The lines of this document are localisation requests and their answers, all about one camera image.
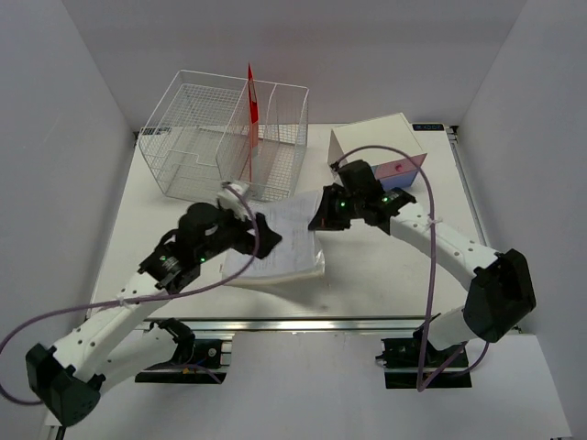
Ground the white wire mesh organizer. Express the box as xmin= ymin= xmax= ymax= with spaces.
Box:
xmin=137 ymin=70 xmax=309 ymax=202

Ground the clear plastic bag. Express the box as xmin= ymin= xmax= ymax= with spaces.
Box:
xmin=229 ymin=191 xmax=326 ymax=287

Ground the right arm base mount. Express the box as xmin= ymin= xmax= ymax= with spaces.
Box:
xmin=375 ymin=329 xmax=472 ymax=390

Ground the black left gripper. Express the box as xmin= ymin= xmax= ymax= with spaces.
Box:
xmin=198 ymin=203 xmax=283 ymax=263

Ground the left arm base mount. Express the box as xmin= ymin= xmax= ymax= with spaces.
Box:
xmin=135 ymin=318 xmax=232 ymax=385

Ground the white mini drawer cabinet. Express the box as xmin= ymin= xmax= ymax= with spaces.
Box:
xmin=327 ymin=113 xmax=425 ymax=167

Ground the red folder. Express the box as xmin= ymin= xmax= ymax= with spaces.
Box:
xmin=248 ymin=64 xmax=259 ymax=183

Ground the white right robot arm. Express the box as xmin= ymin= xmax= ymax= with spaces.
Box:
xmin=308 ymin=160 xmax=537 ymax=366

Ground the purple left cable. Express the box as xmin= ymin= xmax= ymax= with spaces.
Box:
xmin=0 ymin=187 xmax=265 ymax=405

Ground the pink drawer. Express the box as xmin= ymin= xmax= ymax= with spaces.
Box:
xmin=371 ymin=153 xmax=426 ymax=180

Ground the purple cable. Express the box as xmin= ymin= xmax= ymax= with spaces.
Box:
xmin=0 ymin=187 xmax=265 ymax=405
xmin=332 ymin=145 xmax=490 ymax=393

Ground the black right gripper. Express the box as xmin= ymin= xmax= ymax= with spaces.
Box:
xmin=310 ymin=185 xmax=363 ymax=231

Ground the periwinkle blue drawer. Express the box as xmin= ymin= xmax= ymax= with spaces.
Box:
xmin=380 ymin=170 xmax=418 ymax=191

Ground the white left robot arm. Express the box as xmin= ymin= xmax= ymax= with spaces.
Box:
xmin=26 ymin=183 xmax=282 ymax=427

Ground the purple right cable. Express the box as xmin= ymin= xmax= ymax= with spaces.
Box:
xmin=332 ymin=145 xmax=490 ymax=393

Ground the blue label sticker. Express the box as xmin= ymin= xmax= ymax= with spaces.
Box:
xmin=412 ymin=123 xmax=445 ymax=131

